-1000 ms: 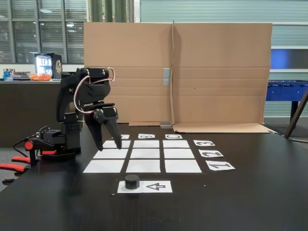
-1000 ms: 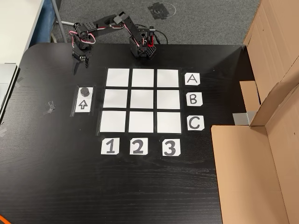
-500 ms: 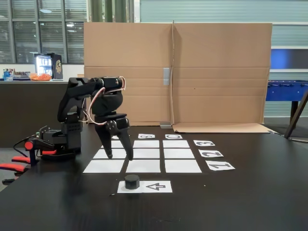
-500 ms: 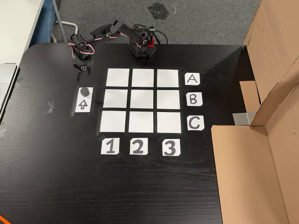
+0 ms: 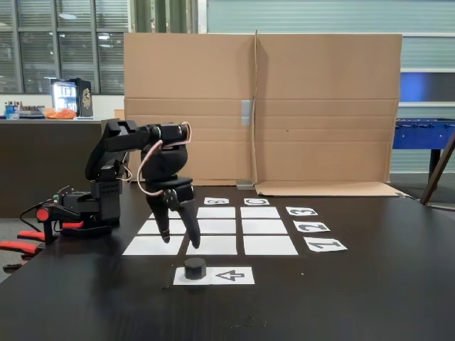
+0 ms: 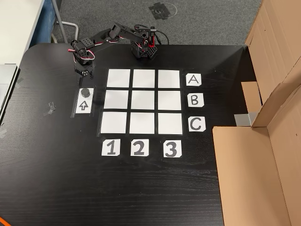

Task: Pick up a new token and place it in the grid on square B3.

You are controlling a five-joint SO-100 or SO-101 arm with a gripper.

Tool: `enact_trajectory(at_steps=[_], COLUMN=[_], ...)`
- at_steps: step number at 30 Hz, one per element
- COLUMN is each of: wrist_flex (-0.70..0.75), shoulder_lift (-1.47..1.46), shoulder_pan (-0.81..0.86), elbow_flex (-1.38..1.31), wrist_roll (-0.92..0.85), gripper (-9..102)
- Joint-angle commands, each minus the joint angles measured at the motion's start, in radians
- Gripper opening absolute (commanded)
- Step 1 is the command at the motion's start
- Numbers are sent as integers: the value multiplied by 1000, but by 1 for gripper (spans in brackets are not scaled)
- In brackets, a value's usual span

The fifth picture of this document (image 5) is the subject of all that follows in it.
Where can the paper sheet letter C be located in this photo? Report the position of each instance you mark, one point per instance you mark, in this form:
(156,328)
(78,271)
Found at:
(257,201)

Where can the paper sheet letter B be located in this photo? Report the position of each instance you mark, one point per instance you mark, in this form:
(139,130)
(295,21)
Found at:
(216,201)

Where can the blue white container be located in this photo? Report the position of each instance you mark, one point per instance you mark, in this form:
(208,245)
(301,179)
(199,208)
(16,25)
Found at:
(12,111)

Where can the grey tape strip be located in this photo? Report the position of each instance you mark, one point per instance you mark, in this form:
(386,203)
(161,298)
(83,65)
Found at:
(247,113)
(244,185)

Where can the black lit mini fridge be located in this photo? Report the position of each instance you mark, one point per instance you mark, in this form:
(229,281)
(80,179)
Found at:
(69,94)

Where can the blue foosball table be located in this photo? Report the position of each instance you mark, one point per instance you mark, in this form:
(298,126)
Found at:
(419,135)

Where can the dark wooden stand leg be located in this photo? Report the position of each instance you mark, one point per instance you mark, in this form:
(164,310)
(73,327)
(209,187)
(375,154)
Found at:
(439,167)

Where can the dark brown counter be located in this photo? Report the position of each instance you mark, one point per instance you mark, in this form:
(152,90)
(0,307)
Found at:
(35,160)

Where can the white arrow paper sheet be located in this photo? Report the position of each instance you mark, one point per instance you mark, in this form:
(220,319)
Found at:
(231,276)

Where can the brown cardboard panel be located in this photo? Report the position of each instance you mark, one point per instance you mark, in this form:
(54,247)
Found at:
(327,106)
(213,71)

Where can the black octagonal token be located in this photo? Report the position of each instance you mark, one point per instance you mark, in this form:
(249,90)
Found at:
(195,270)

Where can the black red bar clamp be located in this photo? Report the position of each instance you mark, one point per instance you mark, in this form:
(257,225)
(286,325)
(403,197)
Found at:
(49,216)

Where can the paper sheet number 2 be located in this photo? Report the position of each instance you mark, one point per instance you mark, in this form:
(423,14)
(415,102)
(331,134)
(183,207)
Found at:
(311,226)

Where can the paper sheet number 3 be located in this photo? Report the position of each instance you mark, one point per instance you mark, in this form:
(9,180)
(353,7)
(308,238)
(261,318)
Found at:
(301,211)

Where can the paper sheet number 1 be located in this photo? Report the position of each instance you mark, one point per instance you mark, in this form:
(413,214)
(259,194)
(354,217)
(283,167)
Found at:
(325,245)

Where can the orange bag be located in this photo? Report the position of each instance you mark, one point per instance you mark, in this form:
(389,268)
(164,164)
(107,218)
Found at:
(60,114)

